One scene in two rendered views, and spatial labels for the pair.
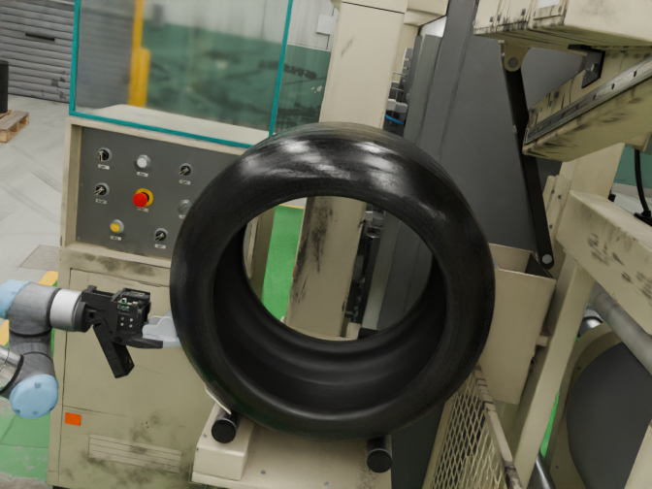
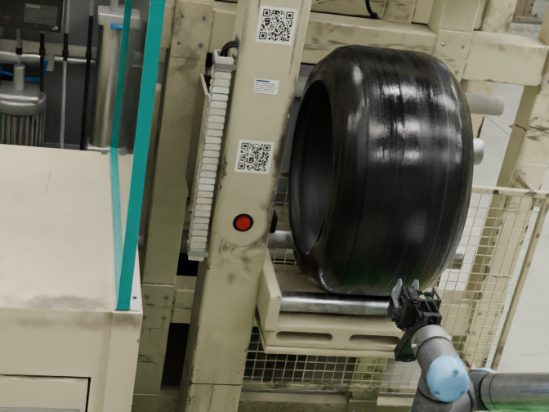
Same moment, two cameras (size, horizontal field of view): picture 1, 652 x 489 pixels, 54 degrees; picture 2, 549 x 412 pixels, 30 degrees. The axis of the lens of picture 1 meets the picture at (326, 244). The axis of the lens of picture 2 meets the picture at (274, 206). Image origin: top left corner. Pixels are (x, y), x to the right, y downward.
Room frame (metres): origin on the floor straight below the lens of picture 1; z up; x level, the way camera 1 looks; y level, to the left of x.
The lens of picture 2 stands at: (1.83, 2.00, 2.10)
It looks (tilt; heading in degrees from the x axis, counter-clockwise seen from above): 26 degrees down; 256
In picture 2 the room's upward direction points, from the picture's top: 10 degrees clockwise
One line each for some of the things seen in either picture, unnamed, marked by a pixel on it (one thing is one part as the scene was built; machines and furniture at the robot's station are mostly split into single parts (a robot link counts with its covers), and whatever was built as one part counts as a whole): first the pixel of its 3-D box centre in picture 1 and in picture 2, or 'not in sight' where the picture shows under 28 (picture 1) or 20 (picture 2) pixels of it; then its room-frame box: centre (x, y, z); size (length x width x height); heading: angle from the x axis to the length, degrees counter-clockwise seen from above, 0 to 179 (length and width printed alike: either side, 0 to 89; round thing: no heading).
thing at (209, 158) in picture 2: not in sight; (211, 159); (1.48, 0.02, 1.19); 0.05 x 0.04 x 0.48; 89
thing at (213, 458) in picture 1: (238, 409); (341, 327); (1.14, 0.12, 0.84); 0.36 x 0.09 x 0.06; 179
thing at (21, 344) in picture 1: (30, 355); (436, 408); (1.06, 0.51, 0.92); 0.11 x 0.08 x 0.11; 30
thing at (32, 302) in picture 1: (30, 304); (443, 370); (1.07, 0.52, 1.02); 0.11 x 0.08 x 0.09; 89
